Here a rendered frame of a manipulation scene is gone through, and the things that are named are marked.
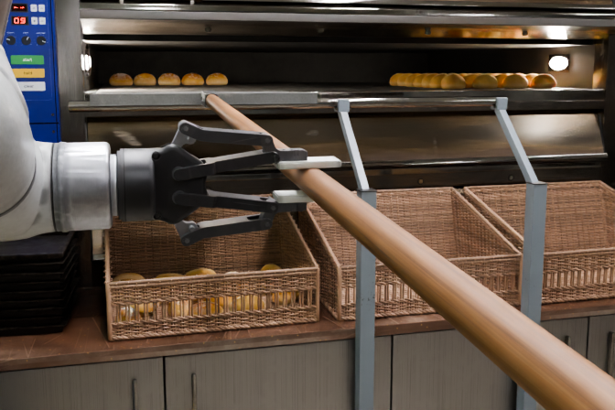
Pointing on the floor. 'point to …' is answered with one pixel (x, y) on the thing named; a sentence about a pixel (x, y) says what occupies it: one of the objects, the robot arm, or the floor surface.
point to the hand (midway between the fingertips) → (307, 179)
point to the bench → (276, 363)
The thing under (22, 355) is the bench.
